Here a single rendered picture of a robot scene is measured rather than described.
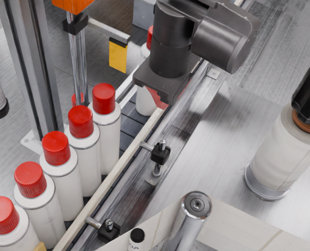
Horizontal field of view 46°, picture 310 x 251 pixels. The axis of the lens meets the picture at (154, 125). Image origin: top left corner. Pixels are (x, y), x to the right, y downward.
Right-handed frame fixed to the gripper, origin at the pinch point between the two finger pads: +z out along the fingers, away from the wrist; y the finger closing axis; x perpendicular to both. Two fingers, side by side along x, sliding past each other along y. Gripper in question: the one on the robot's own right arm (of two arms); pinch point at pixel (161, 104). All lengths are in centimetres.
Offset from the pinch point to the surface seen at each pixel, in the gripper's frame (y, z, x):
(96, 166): -13.4, 4.4, 3.8
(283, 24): 63, 19, -10
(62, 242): -24.3, 10.1, 2.6
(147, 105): 6.0, 10.1, 5.2
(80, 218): -19.9, 10.1, 2.7
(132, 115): 4.8, 13.8, 7.9
